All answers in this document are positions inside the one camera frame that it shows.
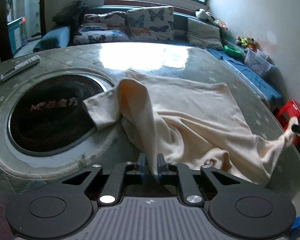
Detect blue sofa bench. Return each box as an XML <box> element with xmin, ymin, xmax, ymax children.
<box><xmin>33</xmin><ymin>4</ymin><xmax>285</xmax><ymax>111</ymax></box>

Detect white plush toy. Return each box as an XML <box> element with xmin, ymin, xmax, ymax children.
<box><xmin>195</xmin><ymin>8</ymin><xmax>213</xmax><ymax>21</ymax></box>

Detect colourful small toys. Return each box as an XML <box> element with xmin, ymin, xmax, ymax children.
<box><xmin>236</xmin><ymin>36</ymin><xmax>257</xmax><ymax>51</ymax></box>

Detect grey plain cushion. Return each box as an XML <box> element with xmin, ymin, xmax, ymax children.
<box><xmin>187</xmin><ymin>18</ymin><xmax>223</xmax><ymax>50</ymax></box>

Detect grey quilted table cover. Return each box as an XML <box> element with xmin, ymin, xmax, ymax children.
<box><xmin>0</xmin><ymin>42</ymin><xmax>300</xmax><ymax>239</ymax></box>

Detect butterfly print pillow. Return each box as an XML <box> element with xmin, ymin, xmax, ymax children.
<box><xmin>126</xmin><ymin>6</ymin><xmax>174</xmax><ymax>41</ymax></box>

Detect butterfly print blanket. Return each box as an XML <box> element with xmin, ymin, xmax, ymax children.
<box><xmin>73</xmin><ymin>11</ymin><xmax>129</xmax><ymax>45</ymax></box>

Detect cream white garment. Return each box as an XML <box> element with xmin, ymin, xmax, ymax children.
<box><xmin>83</xmin><ymin>70</ymin><xmax>289</xmax><ymax>185</ymax></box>

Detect light blue small cabinet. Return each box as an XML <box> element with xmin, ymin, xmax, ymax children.
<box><xmin>7</xmin><ymin>16</ymin><xmax>27</xmax><ymax>55</ymax></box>

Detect black bag on sofa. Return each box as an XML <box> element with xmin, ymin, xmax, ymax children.
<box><xmin>52</xmin><ymin>1</ymin><xmax>87</xmax><ymax>30</ymax></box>

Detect red plastic stool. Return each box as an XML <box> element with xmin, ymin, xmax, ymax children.
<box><xmin>276</xmin><ymin>100</ymin><xmax>300</xmax><ymax>146</ymax></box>

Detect round black table hotplate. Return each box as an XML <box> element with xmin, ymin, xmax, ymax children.
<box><xmin>7</xmin><ymin>73</ymin><xmax>114</xmax><ymax>157</ymax></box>

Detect clear plastic storage box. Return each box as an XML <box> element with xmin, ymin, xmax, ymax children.
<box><xmin>244</xmin><ymin>49</ymin><xmax>277</xmax><ymax>79</ymax></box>

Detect green plastic bowl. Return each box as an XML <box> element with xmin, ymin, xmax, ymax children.
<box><xmin>224</xmin><ymin>45</ymin><xmax>242</xmax><ymax>59</ymax></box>

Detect silver remote control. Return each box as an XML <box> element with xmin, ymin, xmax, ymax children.
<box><xmin>0</xmin><ymin>55</ymin><xmax>41</xmax><ymax>83</ymax></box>

